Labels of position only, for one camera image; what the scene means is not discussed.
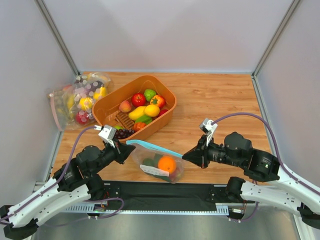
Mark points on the polka dot plastic bag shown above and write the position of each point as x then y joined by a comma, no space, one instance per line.
89,88

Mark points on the red fake fruit in basket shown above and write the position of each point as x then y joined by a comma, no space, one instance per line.
163,111

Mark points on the green fake pepper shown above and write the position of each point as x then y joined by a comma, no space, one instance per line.
149,94

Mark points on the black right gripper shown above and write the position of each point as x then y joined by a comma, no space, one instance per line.
203,153

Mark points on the red fake apple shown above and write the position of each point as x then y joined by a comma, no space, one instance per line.
138,100

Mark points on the brown fake waffle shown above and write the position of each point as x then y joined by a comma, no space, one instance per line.
123,120

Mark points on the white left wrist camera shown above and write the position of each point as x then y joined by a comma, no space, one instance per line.
107,134

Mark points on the pink zip top bag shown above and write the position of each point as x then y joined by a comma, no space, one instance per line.
71,106

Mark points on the green fake mango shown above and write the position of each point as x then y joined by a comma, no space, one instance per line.
144,119

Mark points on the small orange fake fruit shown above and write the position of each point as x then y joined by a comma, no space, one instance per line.
138,126

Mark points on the blue zip top bag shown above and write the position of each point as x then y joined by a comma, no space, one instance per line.
145,150

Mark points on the black base mat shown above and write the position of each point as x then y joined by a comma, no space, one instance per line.
167,196

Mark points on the yellow fake mango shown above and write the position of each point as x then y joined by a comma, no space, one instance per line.
137,112

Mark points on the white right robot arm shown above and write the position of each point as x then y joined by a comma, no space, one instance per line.
269,184

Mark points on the small green fake fruit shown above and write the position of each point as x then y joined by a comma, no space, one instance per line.
118,127

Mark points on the right aluminium frame post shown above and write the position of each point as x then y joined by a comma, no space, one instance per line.
276,36

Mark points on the left aluminium frame post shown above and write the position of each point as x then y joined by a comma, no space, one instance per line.
57,35

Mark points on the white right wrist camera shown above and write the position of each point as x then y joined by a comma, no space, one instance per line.
208,127

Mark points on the grey slotted cable duct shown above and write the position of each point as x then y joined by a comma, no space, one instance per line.
95,209

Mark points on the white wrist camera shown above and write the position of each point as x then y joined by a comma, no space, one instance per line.
208,127
107,134

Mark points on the orange fake tomato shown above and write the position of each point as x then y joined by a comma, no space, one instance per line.
158,101

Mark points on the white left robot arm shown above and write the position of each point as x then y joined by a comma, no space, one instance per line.
77,181

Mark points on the yellow fake lemon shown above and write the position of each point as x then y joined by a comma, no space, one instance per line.
152,110

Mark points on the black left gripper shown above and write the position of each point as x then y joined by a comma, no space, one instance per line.
117,152

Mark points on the fake orange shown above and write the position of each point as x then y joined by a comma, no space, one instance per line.
167,163

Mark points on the purple fake grapes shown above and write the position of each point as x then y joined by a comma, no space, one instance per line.
123,133

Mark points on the pink fake peach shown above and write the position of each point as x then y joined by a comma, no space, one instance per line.
125,106

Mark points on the aluminium frame post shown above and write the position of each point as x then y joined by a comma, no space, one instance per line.
276,36
57,35

